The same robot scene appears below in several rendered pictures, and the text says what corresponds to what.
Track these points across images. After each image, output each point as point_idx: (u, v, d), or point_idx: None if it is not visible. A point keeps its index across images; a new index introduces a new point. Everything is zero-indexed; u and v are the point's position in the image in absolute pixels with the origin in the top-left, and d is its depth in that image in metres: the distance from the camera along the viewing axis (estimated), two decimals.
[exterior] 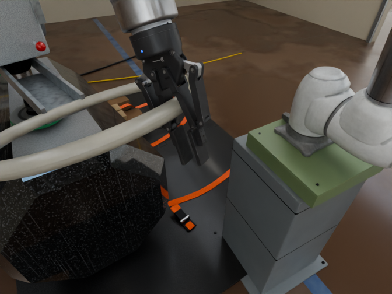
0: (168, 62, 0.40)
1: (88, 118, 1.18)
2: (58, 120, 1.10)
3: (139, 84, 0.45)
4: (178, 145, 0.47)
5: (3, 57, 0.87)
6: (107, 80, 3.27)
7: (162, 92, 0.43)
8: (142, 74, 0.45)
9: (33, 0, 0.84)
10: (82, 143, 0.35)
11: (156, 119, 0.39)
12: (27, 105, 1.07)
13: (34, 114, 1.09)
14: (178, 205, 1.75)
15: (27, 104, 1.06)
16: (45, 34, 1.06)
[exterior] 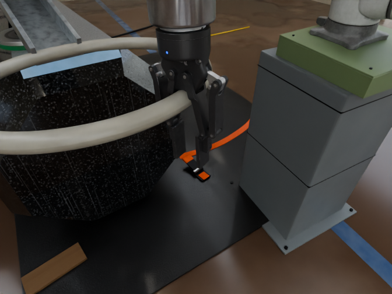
0: (192, 68, 0.37)
1: (97, 31, 1.05)
2: None
3: (152, 73, 0.42)
4: (174, 141, 0.47)
5: None
6: None
7: (175, 91, 0.41)
8: (158, 65, 0.41)
9: None
10: (73, 134, 0.32)
11: (157, 117, 0.36)
12: None
13: None
14: (190, 156, 1.62)
15: None
16: None
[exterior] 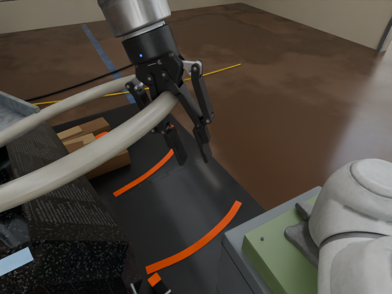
0: (167, 64, 0.39)
1: None
2: None
3: (130, 89, 0.43)
4: (175, 147, 0.47)
5: None
6: None
7: (158, 96, 0.42)
8: (133, 79, 0.42)
9: None
10: (84, 153, 0.31)
11: (156, 115, 0.37)
12: None
13: None
14: (157, 275, 1.38)
15: None
16: None
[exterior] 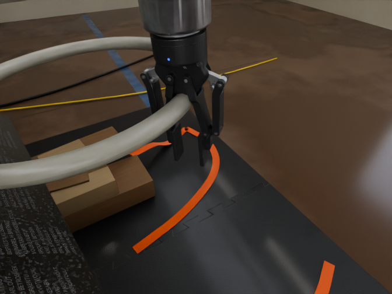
0: (192, 71, 0.36)
1: None
2: None
3: (144, 80, 0.40)
4: (175, 144, 0.46)
5: None
6: (93, 99, 2.25)
7: (173, 96, 0.40)
8: (151, 70, 0.39)
9: None
10: (179, 104, 0.38)
11: None
12: None
13: None
14: None
15: None
16: None
